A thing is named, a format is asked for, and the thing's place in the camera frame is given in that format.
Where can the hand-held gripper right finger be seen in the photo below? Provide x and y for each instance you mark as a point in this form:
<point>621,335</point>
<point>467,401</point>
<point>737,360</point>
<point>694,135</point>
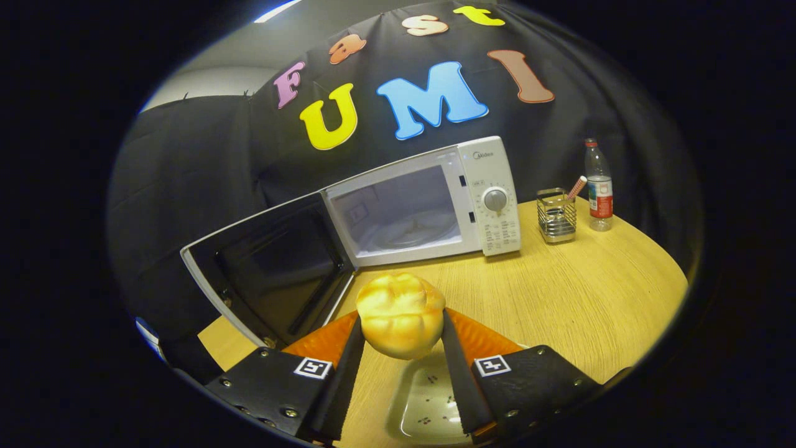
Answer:
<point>460,386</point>

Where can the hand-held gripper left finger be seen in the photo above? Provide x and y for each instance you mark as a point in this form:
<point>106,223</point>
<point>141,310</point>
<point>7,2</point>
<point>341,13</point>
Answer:
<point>345,386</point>

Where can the golden bread bun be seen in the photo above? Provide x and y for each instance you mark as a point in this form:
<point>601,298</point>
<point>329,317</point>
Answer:
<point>398,314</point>

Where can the white microwave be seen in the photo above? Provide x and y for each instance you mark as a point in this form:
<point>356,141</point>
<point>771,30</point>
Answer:
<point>491,174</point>

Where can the white speckled plate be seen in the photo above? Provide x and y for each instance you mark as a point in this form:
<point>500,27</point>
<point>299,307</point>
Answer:
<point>429,404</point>

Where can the red striped straw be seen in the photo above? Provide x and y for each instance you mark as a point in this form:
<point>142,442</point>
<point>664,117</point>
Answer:
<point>577,186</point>

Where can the clear plastic water bottle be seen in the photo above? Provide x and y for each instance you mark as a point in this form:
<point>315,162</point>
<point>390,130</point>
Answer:
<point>599,199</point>

